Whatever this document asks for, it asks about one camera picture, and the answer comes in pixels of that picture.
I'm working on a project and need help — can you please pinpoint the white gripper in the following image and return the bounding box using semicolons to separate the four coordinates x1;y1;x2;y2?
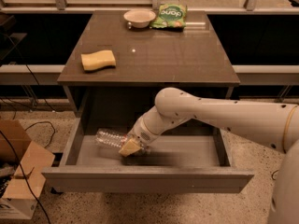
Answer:
119;116;162;157

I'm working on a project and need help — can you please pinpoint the clear plastic water bottle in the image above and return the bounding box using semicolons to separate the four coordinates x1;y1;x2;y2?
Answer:
94;128;148;156

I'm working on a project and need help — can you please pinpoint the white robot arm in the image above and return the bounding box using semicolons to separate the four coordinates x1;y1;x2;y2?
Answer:
120;88;299;224

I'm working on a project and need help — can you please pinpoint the open grey top drawer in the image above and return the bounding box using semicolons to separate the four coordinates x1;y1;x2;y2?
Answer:
42;87;255;194

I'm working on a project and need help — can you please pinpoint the grey cabinet with counter top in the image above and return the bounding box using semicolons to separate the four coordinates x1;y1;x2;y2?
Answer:
57;9;241;117

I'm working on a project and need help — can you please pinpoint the yellow sponge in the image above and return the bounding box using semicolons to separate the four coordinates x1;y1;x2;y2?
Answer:
81;50;116;72

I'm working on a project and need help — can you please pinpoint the brown cardboard box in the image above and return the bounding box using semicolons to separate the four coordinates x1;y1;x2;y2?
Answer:
0;119;54;219

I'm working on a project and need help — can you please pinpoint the white ceramic bowl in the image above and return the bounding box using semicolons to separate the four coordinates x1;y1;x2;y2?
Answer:
123;9;156;29

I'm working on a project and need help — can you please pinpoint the green snack bag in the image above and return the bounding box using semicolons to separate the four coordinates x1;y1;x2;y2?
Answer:
149;4;187;29

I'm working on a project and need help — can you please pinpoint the white window rail frame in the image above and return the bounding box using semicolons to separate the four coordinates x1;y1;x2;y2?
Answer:
0;0;299;16

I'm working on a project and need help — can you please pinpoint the black cable on left floor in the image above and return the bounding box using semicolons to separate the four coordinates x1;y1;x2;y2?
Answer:
0;35;58;224

